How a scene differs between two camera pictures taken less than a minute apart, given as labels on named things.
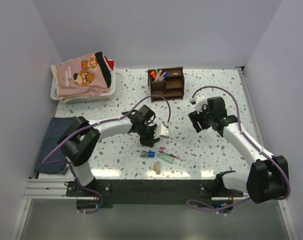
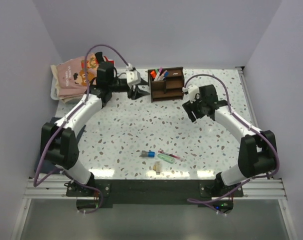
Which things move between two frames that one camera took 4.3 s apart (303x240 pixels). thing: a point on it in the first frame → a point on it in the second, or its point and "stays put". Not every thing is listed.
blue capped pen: [165, 75] stays put
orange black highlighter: [153, 74] stays put
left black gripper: [151, 141] → [137, 93]
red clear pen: [179, 158] stays put
